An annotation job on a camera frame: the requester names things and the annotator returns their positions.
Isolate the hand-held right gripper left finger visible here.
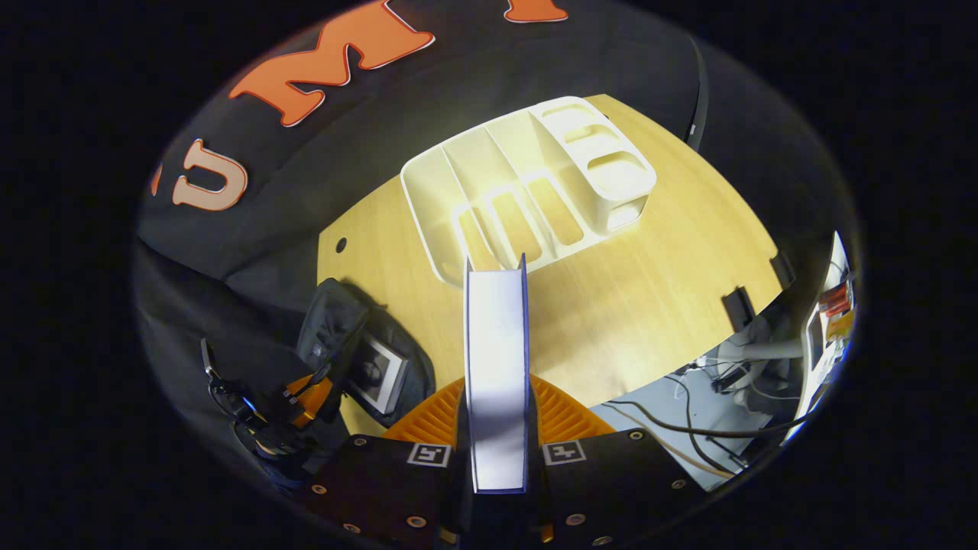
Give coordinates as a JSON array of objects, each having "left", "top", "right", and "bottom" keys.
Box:
[{"left": 302, "top": 377, "right": 468, "bottom": 550}]

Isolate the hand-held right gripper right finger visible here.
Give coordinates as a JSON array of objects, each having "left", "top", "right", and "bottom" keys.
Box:
[{"left": 526, "top": 373, "right": 715, "bottom": 549}]

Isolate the portrait cover book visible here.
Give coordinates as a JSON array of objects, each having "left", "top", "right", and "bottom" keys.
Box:
[{"left": 346, "top": 331, "right": 411, "bottom": 418}]

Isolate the black schoolbag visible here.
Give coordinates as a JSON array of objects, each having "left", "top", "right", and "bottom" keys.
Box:
[{"left": 293, "top": 277, "right": 438, "bottom": 430}]

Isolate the blue spine book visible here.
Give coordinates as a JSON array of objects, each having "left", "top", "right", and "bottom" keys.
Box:
[{"left": 461, "top": 254, "right": 533, "bottom": 496}]

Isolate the white bookshelf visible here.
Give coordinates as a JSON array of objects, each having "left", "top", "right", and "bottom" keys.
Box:
[{"left": 400, "top": 95, "right": 659, "bottom": 288}]

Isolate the red box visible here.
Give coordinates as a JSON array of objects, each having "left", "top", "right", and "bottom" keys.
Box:
[{"left": 819, "top": 281, "right": 853, "bottom": 318}]

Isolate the beige floor cable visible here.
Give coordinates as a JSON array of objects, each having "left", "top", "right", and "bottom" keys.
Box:
[{"left": 611, "top": 405, "right": 738, "bottom": 480}]

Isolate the black floor cable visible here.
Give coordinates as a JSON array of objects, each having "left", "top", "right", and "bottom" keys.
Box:
[{"left": 604, "top": 367, "right": 822, "bottom": 442}]

